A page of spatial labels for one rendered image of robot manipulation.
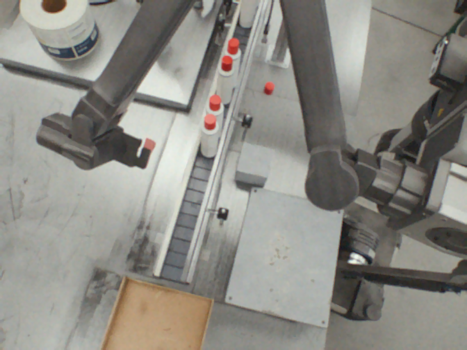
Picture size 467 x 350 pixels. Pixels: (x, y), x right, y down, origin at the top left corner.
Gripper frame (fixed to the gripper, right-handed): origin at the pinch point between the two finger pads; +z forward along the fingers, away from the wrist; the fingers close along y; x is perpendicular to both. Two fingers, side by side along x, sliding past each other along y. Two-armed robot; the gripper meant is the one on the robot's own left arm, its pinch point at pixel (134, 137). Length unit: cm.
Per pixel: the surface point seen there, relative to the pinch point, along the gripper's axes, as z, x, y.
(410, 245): 124, 37, -116
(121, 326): 1, 52, -11
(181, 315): 7, 46, -25
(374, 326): 93, 74, -110
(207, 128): 18.7, -4.1, -11.3
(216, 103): 20.8, -11.1, -10.8
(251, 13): 60, -38, -3
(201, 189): 25.3, 15.9, -14.4
